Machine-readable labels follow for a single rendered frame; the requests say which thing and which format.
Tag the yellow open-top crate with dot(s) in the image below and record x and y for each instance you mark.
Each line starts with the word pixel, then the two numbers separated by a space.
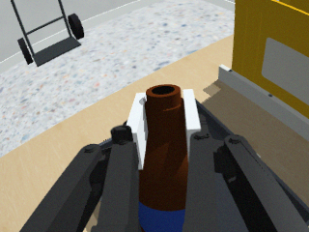
pixel 271 48

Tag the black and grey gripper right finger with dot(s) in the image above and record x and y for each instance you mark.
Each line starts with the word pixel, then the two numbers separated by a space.
pixel 262 203

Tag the grey rectangular tray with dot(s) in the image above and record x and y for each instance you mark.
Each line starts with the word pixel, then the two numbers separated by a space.
pixel 228 216

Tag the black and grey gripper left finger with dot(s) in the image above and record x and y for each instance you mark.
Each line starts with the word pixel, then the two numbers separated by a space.
pixel 69 204

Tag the brown glass bottle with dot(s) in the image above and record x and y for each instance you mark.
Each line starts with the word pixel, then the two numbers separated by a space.
pixel 163 180

